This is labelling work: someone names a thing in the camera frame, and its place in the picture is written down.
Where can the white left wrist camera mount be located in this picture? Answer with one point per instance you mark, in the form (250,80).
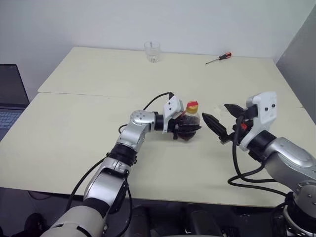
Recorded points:
(172,106)

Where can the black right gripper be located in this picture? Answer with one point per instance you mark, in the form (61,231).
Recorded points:
(250,112)

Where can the dark laptop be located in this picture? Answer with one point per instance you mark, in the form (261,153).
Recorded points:
(11,98)

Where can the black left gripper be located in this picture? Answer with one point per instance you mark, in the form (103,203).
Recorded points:
(175,128)

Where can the clear glass tumbler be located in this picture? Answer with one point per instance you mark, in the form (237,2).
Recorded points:
(152,53)

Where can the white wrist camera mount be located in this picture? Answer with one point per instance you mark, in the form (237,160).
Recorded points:
(172,106)
(267,111)

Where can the clear bottle with dark drink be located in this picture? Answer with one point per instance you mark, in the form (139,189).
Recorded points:
(191,118)

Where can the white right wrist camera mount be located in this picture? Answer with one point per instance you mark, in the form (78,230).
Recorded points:
(267,111)

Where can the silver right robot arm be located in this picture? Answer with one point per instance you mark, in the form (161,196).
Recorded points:
(291,158)

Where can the yellow red bottle cap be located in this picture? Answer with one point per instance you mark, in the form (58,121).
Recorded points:
(192,106)

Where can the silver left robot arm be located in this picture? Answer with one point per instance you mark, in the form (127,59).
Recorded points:
(138,128)

